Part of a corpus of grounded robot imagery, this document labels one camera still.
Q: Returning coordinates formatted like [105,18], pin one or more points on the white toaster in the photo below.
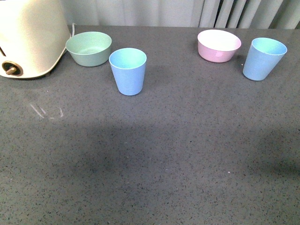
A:
[33,34]

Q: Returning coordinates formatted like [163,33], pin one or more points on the blue cup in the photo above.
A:
[263,55]
[128,67]

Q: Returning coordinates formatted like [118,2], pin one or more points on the pink bowl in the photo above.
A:
[217,46]

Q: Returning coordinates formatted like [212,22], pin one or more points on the grey curtain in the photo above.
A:
[257,14]

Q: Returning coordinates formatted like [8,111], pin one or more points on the green bowl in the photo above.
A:
[90,49]

